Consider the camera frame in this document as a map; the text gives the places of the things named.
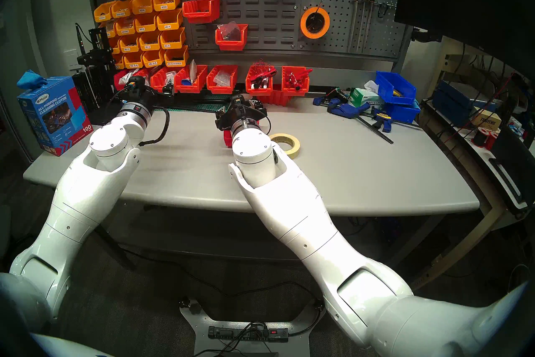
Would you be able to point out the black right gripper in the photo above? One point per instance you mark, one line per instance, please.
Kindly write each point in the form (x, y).
(240, 115)

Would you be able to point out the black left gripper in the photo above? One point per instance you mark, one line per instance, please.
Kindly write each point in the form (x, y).
(140, 99)

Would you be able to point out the crimson plastic storage bin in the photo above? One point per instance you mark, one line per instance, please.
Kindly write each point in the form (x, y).
(228, 139)

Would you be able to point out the cream masking tape roll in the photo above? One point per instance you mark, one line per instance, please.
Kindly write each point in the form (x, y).
(297, 147)

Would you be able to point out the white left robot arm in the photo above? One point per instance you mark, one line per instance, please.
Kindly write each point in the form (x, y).
(90, 193)

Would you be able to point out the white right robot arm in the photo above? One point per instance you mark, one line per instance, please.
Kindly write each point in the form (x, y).
(292, 201)

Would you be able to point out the blue cleaning cloths box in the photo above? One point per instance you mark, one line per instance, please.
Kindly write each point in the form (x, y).
(52, 117)

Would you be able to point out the green white tissue box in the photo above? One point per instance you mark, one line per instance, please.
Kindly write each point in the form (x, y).
(363, 99)

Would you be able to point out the dark blue storage box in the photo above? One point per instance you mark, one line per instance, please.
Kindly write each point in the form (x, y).
(453, 103)

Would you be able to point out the brown cardboard box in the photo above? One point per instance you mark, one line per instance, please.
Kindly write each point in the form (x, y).
(485, 121)

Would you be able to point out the red plastic parts bin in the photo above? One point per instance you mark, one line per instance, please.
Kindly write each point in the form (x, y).
(276, 100)
(142, 71)
(259, 92)
(230, 45)
(158, 76)
(121, 85)
(221, 90)
(294, 92)
(199, 16)
(196, 87)

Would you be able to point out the small blue plastic item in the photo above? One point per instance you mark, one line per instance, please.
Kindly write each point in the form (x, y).
(186, 82)

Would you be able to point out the yellow labelled parts bin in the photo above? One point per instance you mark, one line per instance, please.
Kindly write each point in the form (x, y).
(129, 48)
(144, 9)
(172, 44)
(104, 17)
(122, 13)
(133, 64)
(118, 65)
(146, 28)
(149, 46)
(153, 63)
(169, 25)
(125, 30)
(109, 33)
(166, 6)
(175, 62)
(115, 49)

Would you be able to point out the white paper packet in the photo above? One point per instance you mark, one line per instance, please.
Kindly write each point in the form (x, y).
(192, 69)

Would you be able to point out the green cutting mat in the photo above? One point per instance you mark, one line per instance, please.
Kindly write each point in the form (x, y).
(209, 106)

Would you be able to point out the clear plastic bag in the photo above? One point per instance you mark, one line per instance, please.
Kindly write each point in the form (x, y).
(229, 30)
(222, 79)

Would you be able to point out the white crumpled paper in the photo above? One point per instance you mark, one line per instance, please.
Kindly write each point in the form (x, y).
(125, 76)

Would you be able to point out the black metal stand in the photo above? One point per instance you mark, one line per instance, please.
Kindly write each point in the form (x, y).
(97, 57)

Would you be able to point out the black soldering pen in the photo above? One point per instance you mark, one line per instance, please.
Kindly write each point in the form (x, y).
(79, 36)

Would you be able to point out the orange tape roll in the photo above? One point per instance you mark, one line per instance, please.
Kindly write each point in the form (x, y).
(302, 23)

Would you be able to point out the blue cloth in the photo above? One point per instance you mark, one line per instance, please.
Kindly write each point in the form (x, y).
(31, 79)

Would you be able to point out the blue bar clamp yellow label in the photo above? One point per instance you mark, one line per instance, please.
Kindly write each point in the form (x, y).
(382, 117)

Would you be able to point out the blue plastic bin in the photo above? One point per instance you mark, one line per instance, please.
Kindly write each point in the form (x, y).
(403, 93)
(401, 112)

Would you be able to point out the black power strip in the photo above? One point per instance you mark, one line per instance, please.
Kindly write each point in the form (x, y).
(246, 334)

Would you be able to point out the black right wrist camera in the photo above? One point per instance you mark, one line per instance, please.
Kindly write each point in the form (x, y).
(238, 100)

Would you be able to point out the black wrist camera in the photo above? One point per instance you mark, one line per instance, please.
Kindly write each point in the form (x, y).
(238, 100)
(136, 83)

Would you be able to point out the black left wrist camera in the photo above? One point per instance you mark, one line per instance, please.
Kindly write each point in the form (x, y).
(136, 83)

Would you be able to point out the white wall switch plate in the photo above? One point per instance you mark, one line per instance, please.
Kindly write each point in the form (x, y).
(70, 60)

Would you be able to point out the grey pegboard wall panel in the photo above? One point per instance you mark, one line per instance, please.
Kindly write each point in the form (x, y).
(267, 5)

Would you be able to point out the black monitor mount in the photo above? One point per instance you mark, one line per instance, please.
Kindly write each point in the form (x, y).
(422, 36)

